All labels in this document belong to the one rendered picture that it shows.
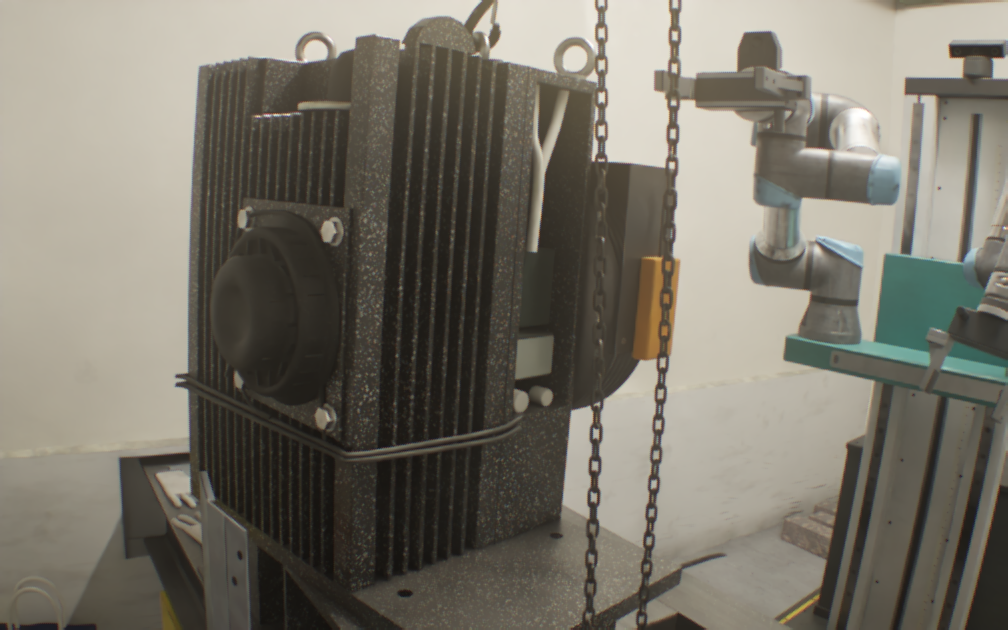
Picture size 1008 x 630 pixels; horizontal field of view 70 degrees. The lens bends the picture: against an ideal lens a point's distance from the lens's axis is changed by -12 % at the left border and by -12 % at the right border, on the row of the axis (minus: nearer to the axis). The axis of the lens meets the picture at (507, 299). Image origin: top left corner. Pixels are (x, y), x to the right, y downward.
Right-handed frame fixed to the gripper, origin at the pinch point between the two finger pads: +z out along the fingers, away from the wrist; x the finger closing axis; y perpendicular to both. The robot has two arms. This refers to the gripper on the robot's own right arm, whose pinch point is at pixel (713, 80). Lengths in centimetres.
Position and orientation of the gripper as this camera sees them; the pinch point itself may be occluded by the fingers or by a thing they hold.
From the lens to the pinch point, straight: 102.9
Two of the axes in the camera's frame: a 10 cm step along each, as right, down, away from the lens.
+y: -0.3, 9.9, 1.4
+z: -6.2, 1.0, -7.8
